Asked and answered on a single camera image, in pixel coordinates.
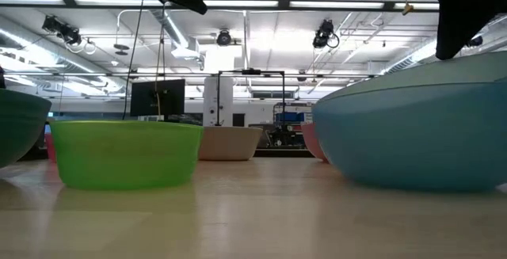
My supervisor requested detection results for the mint green large bowl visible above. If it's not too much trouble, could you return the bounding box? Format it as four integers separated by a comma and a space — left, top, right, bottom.
322, 51, 507, 102

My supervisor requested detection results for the light blue large bowl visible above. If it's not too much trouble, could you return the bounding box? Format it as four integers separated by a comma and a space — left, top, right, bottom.
311, 79, 507, 193

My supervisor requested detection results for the lime green plastic bowl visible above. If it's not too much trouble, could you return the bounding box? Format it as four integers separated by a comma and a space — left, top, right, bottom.
50, 120, 204, 191

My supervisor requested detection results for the orange plastic bowl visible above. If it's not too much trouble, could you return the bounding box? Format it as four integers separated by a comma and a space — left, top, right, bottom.
44, 131, 57, 163

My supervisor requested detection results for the pink large bowl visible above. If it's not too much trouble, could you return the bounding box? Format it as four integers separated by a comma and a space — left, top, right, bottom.
300, 122, 330, 163

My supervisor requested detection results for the shelf with blue bins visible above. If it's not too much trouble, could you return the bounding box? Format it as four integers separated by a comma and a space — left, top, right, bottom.
272, 101, 314, 150

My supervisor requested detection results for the long ceiling light bar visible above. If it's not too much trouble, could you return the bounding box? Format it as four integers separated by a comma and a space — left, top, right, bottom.
0, 0, 440, 13

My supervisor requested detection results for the black computer monitor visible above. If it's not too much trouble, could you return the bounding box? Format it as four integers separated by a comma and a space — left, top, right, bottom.
129, 78, 186, 118

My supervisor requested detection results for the white square pillar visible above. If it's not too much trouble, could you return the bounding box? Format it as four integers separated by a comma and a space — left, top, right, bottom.
202, 76, 235, 128

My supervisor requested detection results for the beige large bowl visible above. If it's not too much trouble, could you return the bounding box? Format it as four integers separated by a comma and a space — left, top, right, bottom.
197, 126, 264, 162

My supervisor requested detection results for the dark green large bowl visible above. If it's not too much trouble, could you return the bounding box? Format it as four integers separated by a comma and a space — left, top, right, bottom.
0, 88, 52, 169

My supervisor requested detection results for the thin yellowish hanging cable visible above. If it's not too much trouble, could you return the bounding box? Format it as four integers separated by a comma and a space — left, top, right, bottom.
154, 3, 166, 122

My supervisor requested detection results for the black round ceiling camera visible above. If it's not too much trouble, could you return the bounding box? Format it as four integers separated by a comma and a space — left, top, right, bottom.
215, 29, 233, 48

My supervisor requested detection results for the thin black hanging cable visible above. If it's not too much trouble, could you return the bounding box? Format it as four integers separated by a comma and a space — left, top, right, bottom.
121, 0, 147, 120

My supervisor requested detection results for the black background station frame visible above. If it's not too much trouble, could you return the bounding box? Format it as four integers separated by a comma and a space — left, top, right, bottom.
215, 68, 287, 128

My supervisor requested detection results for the black ceiling camera cluster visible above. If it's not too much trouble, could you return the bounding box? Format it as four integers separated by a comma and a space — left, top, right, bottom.
41, 14, 83, 47

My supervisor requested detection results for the black ceiling camera with cable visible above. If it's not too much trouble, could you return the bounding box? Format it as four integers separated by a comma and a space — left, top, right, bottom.
312, 18, 341, 50

